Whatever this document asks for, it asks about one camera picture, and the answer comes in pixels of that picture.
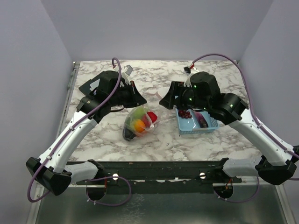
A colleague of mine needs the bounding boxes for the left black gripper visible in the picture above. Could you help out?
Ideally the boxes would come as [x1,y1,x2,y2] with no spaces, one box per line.
[110,80,148,108]

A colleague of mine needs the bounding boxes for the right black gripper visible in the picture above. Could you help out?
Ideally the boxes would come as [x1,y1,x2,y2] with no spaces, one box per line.
[159,80,210,112]

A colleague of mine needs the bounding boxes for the green toy cabbage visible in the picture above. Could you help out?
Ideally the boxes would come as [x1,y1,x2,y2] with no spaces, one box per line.
[133,107,146,119]

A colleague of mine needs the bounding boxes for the dark red toy grapes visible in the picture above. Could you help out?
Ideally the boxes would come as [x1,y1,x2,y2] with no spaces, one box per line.
[178,110,192,119]

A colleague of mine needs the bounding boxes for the clear pink zip top bag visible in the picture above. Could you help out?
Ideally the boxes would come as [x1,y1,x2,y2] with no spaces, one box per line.
[122,104,159,141]

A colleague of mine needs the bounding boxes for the red toy tomato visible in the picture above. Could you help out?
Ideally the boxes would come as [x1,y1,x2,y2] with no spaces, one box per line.
[142,111,157,126]

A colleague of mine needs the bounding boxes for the orange toy pumpkin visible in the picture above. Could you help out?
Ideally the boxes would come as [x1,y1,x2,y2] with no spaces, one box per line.
[134,119,146,133]

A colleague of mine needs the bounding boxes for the dark purple toy eggplant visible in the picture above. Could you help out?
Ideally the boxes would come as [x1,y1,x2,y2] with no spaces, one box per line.
[122,127,136,141]

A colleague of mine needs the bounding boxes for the green orange toy mango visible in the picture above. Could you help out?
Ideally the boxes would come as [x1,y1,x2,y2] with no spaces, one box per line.
[125,118,135,131]

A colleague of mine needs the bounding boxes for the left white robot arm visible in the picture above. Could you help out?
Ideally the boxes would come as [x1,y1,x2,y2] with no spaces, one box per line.
[26,70,147,196]

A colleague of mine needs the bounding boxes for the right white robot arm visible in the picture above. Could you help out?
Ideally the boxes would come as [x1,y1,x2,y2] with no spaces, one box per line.
[159,72,299,185]

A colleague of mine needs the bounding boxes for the light blue plastic basket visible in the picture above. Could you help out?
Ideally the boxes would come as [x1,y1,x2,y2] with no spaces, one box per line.
[176,108,220,135]

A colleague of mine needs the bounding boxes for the black foam pad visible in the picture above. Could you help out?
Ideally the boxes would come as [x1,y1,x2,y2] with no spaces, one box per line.
[79,71,105,96]

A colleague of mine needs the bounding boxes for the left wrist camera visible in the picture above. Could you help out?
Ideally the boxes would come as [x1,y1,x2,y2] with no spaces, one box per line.
[121,65,133,84]

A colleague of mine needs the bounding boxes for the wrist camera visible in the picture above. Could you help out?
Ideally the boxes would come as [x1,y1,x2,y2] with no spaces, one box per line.
[121,65,133,84]
[184,63,199,87]

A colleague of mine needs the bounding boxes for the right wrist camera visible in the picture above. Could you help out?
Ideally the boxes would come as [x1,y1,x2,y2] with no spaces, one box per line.
[184,63,199,87]

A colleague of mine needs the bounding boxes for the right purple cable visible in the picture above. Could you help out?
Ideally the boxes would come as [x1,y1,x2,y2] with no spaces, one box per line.
[186,53,299,203]

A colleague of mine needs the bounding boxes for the purple cable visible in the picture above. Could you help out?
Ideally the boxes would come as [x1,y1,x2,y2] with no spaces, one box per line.
[27,57,132,206]
[186,53,299,203]

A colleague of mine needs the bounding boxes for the aluminium rail frame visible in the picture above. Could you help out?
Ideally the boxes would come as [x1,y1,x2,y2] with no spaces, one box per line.
[29,61,294,224]

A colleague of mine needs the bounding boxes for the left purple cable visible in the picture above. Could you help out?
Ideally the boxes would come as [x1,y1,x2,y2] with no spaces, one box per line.
[27,57,132,206]

